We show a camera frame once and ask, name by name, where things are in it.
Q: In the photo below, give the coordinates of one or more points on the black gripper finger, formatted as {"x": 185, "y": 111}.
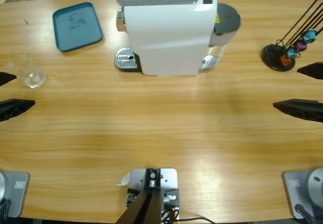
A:
{"x": 15, "y": 108}
{"x": 6, "y": 78}
{"x": 302, "y": 109}
{"x": 314, "y": 70}

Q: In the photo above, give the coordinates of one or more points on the clear glass cup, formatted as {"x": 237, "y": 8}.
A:
{"x": 35, "y": 79}

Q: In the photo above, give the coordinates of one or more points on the white capsule coffee machine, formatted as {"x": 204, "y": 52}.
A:
{"x": 166, "y": 37}

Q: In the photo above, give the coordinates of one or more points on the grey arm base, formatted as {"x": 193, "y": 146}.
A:
{"x": 13, "y": 193}
{"x": 302, "y": 188}

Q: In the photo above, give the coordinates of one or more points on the purple coffee capsule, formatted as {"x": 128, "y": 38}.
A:
{"x": 300, "y": 45}

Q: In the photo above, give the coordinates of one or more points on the orange coffee capsule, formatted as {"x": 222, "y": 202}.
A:
{"x": 285, "y": 60}

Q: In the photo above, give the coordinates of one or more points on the black capsule holder with rods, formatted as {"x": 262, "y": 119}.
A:
{"x": 271, "y": 53}

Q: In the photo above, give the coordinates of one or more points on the teal plastic tray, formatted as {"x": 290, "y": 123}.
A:
{"x": 75, "y": 27}

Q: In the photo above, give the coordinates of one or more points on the clear water tank dark lid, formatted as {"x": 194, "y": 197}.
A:
{"x": 227, "y": 17}

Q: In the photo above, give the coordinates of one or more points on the white paper tag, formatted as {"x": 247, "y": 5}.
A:
{"x": 124, "y": 179}

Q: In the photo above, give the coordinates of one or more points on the white mount block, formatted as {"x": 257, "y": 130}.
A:
{"x": 169, "y": 178}

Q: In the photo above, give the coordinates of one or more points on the dark camera post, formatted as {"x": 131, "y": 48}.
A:
{"x": 143, "y": 209}

